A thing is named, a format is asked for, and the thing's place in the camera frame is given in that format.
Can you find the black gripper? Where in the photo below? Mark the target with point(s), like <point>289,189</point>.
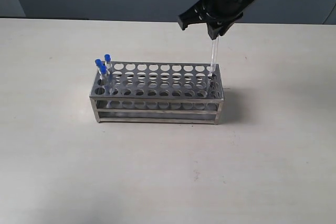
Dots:
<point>219,15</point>

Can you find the blue capped test tube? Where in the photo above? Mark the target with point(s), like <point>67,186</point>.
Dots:
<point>212,66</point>
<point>104,78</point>
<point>108,64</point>
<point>99,65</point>

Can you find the stainless steel test tube rack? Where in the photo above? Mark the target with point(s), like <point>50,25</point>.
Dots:
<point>153,92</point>

